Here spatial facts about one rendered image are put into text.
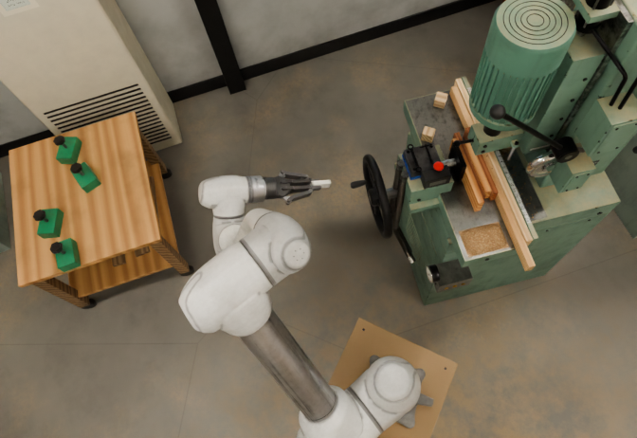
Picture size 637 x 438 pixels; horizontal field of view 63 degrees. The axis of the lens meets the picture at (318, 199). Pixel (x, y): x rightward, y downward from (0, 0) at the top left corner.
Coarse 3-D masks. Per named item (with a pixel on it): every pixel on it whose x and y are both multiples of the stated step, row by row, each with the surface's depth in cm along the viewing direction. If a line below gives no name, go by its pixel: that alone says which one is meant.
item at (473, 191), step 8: (464, 160) 161; (464, 176) 161; (472, 176) 158; (464, 184) 163; (472, 184) 157; (472, 192) 158; (480, 192) 156; (472, 200) 159; (480, 200) 155; (480, 208) 158
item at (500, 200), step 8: (456, 88) 175; (456, 96) 174; (456, 104) 175; (464, 104) 172; (464, 112) 171; (464, 120) 170; (464, 128) 172; (488, 160) 163; (496, 176) 160; (496, 184) 159; (496, 200) 160; (504, 200) 157; (504, 208) 156; (504, 216) 156; (512, 216) 154; (512, 224) 153; (512, 232) 153; (520, 232) 152; (512, 240) 155; (520, 240) 151; (520, 248) 150; (520, 256) 151; (528, 256) 149; (528, 264) 148
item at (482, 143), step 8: (472, 128) 153; (480, 128) 153; (472, 136) 155; (480, 136) 152; (488, 136) 152; (504, 136) 151; (512, 136) 151; (520, 136) 152; (472, 144) 157; (480, 144) 151; (488, 144) 152; (496, 144) 153; (504, 144) 155; (480, 152) 155; (488, 152) 157
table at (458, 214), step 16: (432, 96) 179; (448, 96) 179; (416, 112) 177; (432, 112) 177; (448, 112) 176; (416, 128) 174; (448, 128) 173; (416, 144) 177; (448, 144) 171; (448, 192) 163; (464, 192) 163; (416, 208) 165; (432, 208) 167; (448, 208) 161; (464, 208) 161; (496, 208) 160; (448, 224) 161; (464, 224) 159; (480, 224) 158; (464, 256) 154; (480, 256) 154; (496, 256) 156
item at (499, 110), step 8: (496, 104) 115; (496, 112) 115; (504, 112) 115; (512, 120) 120; (520, 128) 124; (528, 128) 125; (536, 136) 129; (544, 136) 132; (552, 144) 136; (560, 144) 139; (568, 144) 139; (560, 152) 140; (568, 152) 139; (576, 152) 139; (584, 152) 145; (560, 160) 142; (568, 160) 143
